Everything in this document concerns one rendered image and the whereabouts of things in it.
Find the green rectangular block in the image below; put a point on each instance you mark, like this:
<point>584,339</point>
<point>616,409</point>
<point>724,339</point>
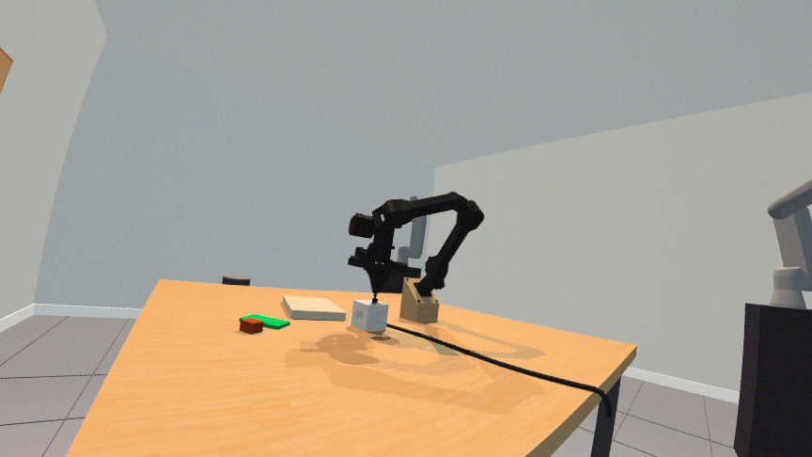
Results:
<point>268,322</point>

